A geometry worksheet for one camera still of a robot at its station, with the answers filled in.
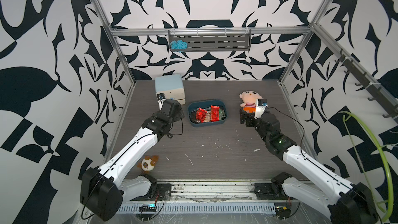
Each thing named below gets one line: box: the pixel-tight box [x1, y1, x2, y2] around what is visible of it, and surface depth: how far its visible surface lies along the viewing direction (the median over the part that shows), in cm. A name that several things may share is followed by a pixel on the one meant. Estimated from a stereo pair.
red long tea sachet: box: [210, 105, 221, 122], surface depth 98 cm
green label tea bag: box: [219, 107, 226, 121], surface depth 99 cm
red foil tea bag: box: [195, 107, 208, 123], surface depth 96 cm
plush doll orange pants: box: [238, 90, 263, 114], surface depth 104 cm
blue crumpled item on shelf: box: [169, 39, 189, 53], surface depth 93 cm
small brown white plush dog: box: [136, 155, 160, 174], surface depth 82 cm
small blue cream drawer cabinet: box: [154, 74, 186, 106], surface depth 98 cm
